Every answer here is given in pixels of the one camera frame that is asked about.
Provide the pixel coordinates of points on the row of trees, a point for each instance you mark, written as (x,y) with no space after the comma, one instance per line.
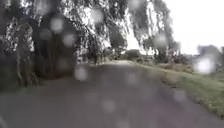
(100,26)

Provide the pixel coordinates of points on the grey asphalt path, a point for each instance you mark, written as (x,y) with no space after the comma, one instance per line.
(110,96)

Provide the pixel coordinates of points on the green grass verge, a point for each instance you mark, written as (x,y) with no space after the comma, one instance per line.
(200,88)

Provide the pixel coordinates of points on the dark hedge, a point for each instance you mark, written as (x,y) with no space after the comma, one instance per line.
(132,54)

